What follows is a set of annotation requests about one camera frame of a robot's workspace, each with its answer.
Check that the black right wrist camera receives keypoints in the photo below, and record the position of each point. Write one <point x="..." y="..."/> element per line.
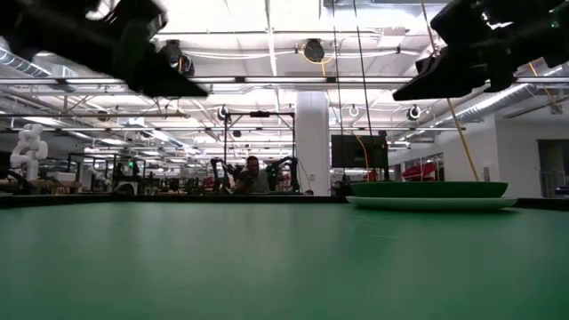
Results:
<point x="462" y="22"/>

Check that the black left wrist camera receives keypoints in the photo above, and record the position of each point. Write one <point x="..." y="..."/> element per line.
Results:
<point x="138" y="22"/>

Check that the long ceiling light bar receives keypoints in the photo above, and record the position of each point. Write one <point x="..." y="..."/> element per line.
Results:
<point x="284" y="80"/>

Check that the white humanoid robot figure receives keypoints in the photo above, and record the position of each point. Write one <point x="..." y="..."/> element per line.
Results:
<point x="29" y="151"/>

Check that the dark green plastic plate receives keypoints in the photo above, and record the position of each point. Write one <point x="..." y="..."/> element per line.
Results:
<point x="429" y="189"/>

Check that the black monitor screen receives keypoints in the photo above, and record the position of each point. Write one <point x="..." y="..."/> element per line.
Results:
<point x="359" y="151"/>

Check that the white round pillar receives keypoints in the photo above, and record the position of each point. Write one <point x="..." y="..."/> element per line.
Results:
<point x="312" y="142"/>

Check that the red fabric object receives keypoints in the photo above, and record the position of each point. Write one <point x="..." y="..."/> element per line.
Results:
<point x="420" y="172"/>

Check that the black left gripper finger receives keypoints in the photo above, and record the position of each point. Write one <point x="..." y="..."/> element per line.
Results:
<point x="164" y="82"/>

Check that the black metal rig frame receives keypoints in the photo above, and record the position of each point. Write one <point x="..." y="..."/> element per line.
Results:
<point x="225" y="133"/>

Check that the person behind robot rig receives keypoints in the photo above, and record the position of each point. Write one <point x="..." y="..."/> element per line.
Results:
<point x="254" y="178"/>

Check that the black table edge rail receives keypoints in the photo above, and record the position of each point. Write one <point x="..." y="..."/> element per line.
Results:
<point x="178" y="201"/>

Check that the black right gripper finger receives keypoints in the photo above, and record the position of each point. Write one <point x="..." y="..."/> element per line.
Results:
<point x="449" y="84"/>
<point x="433" y="64"/>

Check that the small round ceiling reel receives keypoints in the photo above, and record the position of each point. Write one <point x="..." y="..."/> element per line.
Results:
<point x="222" y="113"/>
<point x="409" y="113"/>
<point x="350" y="110"/>

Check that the low black frame rack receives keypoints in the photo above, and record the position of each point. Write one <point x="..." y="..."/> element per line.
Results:
<point x="106" y="154"/>

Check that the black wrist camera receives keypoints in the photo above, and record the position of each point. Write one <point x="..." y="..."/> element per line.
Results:
<point x="462" y="22"/>
<point x="138" y="22"/>

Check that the black background robot arm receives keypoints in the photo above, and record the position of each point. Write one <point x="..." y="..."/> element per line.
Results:
<point x="284" y="171"/>
<point x="220" y="173"/>

